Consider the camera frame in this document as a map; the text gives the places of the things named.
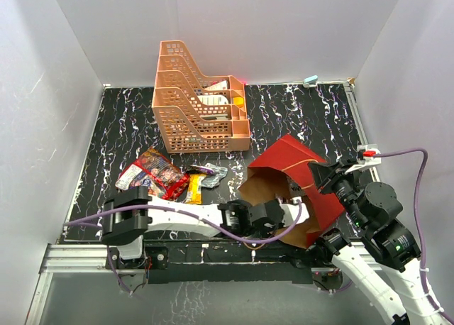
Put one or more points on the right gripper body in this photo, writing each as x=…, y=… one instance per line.
x=341, y=184

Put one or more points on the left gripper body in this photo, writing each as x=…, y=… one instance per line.
x=274, y=226

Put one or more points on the red brown paper bag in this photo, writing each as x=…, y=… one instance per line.
x=284, y=163

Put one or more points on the silver foil snack packet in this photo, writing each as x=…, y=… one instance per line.
x=217, y=173

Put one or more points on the yellow snack packet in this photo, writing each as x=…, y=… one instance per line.
x=194, y=195

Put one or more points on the red candy bag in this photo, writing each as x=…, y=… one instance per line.
x=154, y=171

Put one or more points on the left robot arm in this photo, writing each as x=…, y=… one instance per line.
x=151, y=213

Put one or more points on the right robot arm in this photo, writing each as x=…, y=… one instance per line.
x=407, y=298

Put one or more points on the light blue eraser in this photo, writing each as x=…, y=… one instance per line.
x=310, y=81

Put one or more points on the orange yellow round object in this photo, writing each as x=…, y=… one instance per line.
x=238, y=101

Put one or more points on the peach plastic file organizer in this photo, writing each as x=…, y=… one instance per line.
x=190, y=118

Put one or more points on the white box in organizer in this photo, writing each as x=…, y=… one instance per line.
x=222, y=85

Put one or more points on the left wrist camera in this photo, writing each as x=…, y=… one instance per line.
x=294, y=213

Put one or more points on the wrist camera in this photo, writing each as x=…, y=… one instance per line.
x=294, y=213
x=367, y=157

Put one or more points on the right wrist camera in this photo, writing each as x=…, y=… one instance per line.
x=367, y=157

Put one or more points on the aluminium front rail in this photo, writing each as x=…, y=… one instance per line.
x=93, y=258

